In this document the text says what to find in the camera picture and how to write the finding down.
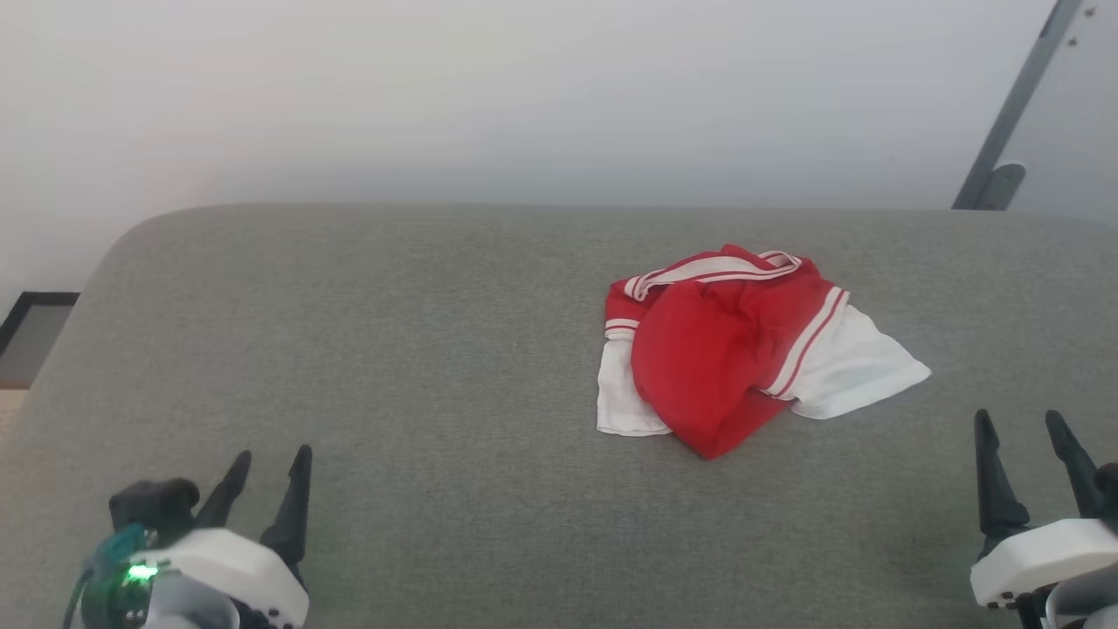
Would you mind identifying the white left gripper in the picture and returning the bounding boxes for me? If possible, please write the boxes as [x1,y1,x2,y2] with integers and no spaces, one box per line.
[129,444,314,629]

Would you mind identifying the red and white garment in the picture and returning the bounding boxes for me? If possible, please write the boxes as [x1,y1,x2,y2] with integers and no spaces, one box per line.
[597,244,932,461]

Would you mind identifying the grey metal bar bracket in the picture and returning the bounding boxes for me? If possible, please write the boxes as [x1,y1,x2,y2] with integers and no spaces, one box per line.
[973,163,1027,211]

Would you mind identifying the grey slanted metal bar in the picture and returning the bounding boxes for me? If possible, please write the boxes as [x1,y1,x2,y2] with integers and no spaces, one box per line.
[952,0,1085,211]

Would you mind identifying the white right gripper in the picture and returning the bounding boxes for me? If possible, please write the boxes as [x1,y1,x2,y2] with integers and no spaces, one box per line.
[970,408,1118,610]

